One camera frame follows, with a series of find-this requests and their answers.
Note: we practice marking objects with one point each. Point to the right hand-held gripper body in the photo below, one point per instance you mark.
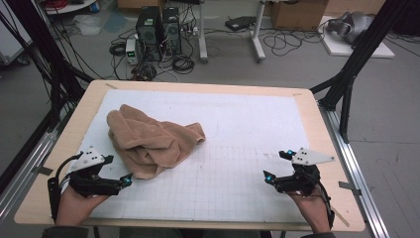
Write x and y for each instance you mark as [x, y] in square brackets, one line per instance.
[308, 157]

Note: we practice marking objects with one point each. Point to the large black computer tower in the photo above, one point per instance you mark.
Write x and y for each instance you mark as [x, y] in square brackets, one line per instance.
[148, 29]

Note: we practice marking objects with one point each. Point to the brown towel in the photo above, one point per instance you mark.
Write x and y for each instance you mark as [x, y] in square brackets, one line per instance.
[148, 142]

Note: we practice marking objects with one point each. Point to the flat black device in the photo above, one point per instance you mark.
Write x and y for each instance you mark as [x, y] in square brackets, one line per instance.
[239, 23]

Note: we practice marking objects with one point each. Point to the white desk frame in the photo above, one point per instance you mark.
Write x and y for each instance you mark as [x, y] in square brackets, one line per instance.
[203, 33]

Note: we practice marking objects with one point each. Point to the white floor board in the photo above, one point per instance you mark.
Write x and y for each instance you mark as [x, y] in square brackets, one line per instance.
[340, 49]

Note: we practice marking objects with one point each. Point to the white foam mat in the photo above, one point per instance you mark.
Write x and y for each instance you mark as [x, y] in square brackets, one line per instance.
[231, 132]

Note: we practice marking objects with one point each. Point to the person's right hand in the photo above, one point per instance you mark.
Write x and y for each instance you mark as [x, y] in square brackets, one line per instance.
[313, 208]

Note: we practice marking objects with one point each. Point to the white round table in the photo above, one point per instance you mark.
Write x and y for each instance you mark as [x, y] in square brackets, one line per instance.
[69, 7]

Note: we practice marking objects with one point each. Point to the person's left hand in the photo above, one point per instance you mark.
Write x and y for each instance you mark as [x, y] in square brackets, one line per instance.
[74, 208]

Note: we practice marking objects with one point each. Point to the thin wooden stick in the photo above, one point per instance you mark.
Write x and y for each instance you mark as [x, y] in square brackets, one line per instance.
[340, 216]

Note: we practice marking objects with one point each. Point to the black metal frame strut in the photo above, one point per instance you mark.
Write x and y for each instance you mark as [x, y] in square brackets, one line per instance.
[363, 49]
[49, 49]

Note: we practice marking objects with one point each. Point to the white power supply unit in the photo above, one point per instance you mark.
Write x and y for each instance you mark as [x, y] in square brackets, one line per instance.
[132, 51]

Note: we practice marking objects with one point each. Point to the grey tape piece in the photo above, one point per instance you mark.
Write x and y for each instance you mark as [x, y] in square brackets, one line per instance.
[348, 186]

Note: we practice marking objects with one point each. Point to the aluminium rail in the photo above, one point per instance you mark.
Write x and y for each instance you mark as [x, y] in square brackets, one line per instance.
[358, 178]
[23, 172]

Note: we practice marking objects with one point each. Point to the black tape piece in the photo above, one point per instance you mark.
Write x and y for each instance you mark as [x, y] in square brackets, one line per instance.
[44, 170]

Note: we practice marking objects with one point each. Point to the clear plastic sheet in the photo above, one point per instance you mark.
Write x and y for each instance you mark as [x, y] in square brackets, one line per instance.
[87, 24]

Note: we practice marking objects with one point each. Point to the grey bag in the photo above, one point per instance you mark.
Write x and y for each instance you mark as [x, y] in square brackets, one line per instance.
[353, 24]

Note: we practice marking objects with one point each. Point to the large cardboard box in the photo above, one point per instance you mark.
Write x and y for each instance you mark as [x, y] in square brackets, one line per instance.
[297, 15]

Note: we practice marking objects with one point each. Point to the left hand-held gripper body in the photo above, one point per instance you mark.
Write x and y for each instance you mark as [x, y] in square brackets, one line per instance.
[87, 160]

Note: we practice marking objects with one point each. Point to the slim black computer tower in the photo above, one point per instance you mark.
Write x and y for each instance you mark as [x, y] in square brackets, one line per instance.
[172, 29]

